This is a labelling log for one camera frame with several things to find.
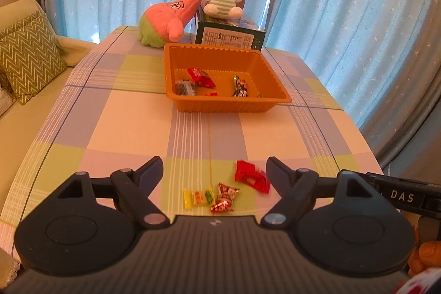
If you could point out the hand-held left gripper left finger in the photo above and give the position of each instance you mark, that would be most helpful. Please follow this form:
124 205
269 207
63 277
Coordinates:
151 173

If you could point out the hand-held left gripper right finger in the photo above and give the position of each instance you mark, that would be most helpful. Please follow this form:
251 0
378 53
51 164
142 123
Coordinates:
279 173

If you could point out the yellow green candy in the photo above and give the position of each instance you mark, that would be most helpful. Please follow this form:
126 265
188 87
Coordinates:
198 197

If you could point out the red brown candy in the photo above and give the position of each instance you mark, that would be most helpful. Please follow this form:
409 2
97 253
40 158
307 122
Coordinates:
225 197

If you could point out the orange plastic tray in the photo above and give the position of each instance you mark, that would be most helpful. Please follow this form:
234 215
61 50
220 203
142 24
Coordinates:
224 106

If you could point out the clear packet with dark label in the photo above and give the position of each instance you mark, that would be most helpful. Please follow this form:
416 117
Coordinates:
184 87

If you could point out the dark green snack packet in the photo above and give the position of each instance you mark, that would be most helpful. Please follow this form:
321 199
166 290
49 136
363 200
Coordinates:
240 87

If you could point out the shiny red candy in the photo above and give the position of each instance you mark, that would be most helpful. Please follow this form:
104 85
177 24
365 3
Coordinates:
211 94

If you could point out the large red snack packet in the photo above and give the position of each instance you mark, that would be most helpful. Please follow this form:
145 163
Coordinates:
201 77

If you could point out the person's right hand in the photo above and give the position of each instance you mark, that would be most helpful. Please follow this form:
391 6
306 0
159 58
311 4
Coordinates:
427 254

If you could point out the checked pastel tablecloth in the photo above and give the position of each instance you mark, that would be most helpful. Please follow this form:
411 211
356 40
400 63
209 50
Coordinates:
120 128

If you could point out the cream sofa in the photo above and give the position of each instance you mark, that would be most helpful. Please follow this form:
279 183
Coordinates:
20 128

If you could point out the pink star plush toy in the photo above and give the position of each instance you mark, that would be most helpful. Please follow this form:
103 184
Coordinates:
165 18

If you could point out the white quilted pillow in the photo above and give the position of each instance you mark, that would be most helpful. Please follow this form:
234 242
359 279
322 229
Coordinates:
5 97

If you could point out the green zigzag pillow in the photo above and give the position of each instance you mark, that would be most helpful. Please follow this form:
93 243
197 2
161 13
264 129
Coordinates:
27 56

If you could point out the blue star curtain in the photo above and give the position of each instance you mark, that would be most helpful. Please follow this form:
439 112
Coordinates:
327 4

